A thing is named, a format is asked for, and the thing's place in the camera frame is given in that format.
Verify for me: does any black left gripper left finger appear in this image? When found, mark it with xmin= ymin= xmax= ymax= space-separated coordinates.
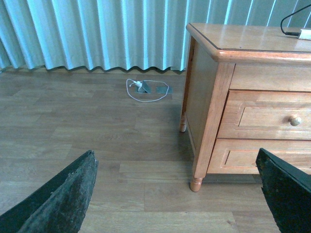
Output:
xmin=0 ymin=150 xmax=99 ymax=233

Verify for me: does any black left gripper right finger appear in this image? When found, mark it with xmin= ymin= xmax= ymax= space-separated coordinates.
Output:
xmin=256 ymin=148 xmax=311 ymax=233

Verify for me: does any wooden drawer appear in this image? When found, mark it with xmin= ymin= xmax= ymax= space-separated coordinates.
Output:
xmin=207 ymin=139 xmax=311 ymax=174
xmin=218 ymin=90 xmax=311 ymax=140

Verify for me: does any light wooden nightstand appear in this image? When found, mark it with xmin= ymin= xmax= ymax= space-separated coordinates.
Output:
xmin=180 ymin=23 xmax=311 ymax=192

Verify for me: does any white charger adapter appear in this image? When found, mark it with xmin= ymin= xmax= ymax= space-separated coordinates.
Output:
xmin=298 ymin=29 xmax=311 ymax=40

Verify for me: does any closed grey floor socket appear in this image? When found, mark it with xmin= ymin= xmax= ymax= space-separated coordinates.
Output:
xmin=156 ymin=86 xmax=173 ymax=94

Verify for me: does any pale blue curtain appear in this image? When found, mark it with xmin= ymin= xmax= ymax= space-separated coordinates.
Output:
xmin=0 ymin=0 xmax=311 ymax=71

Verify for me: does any white floor cable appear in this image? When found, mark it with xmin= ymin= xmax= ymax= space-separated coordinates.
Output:
xmin=125 ymin=78 xmax=170 ymax=103

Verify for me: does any black usb cable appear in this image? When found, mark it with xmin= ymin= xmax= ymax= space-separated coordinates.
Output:
xmin=280 ymin=4 xmax=311 ymax=36

